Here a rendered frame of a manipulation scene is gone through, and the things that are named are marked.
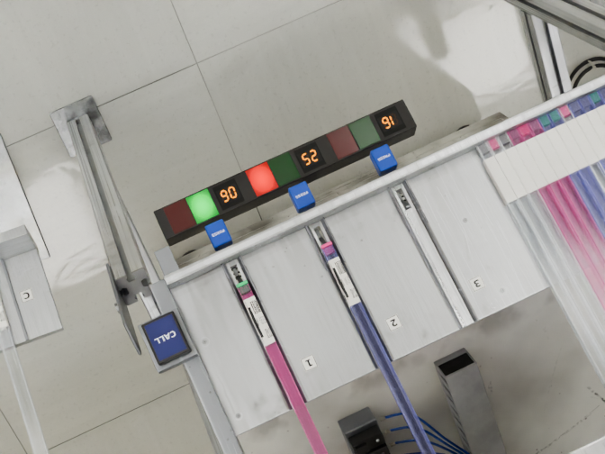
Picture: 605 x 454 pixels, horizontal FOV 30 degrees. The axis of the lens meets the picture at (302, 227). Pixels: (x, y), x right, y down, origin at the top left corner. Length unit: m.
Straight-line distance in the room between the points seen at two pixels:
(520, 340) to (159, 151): 0.76
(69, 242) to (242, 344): 0.82
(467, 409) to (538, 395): 0.15
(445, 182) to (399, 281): 0.14
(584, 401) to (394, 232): 0.56
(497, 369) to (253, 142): 0.67
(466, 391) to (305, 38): 0.75
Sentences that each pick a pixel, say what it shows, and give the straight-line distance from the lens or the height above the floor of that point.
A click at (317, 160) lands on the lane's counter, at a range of 1.39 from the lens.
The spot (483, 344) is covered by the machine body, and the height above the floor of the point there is 0.62.
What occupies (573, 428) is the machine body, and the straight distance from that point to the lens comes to 1.82.
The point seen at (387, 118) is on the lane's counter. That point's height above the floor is 0.66.
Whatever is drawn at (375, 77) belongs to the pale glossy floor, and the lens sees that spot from 2.12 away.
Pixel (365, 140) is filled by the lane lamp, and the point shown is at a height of 0.67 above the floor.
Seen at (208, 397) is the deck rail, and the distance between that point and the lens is 1.31.
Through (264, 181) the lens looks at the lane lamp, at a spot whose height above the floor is 0.66.
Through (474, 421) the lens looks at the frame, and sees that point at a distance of 1.66.
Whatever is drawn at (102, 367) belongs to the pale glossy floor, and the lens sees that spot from 2.23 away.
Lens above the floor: 1.91
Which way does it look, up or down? 61 degrees down
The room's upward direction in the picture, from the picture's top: 145 degrees clockwise
